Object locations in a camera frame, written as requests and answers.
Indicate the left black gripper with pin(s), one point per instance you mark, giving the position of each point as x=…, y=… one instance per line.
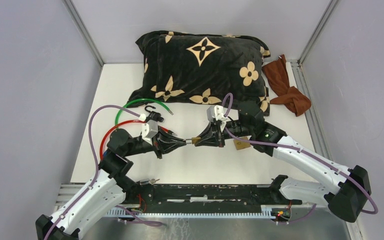
x=159, y=146

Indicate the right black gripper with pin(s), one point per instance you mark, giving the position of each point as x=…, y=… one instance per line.
x=208, y=138

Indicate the small brass padlock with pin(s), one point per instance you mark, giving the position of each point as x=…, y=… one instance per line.
x=194, y=140

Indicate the large brass padlock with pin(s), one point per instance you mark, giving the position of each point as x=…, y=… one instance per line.
x=241, y=143

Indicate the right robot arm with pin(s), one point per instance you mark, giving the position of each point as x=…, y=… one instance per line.
x=343, y=190

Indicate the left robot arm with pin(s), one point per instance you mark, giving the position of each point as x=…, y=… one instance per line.
x=107, y=187

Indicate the black padlock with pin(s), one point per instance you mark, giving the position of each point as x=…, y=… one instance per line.
x=153, y=115

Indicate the black floral pillow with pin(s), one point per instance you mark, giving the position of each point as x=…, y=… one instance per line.
x=202, y=68

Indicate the brown cloth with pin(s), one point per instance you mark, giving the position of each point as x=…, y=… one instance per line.
x=287, y=95

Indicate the red cable lock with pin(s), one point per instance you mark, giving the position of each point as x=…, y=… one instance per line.
x=120, y=144

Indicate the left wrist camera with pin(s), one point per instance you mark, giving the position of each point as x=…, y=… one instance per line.
x=149, y=130

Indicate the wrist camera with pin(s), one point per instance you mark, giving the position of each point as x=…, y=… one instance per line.
x=216, y=113
x=149, y=130

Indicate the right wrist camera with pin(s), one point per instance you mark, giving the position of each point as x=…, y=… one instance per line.
x=216, y=113

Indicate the green cable lock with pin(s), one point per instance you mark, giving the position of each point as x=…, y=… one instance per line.
x=141, y=101

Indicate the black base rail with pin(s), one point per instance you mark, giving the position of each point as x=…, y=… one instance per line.
x=207, y=199

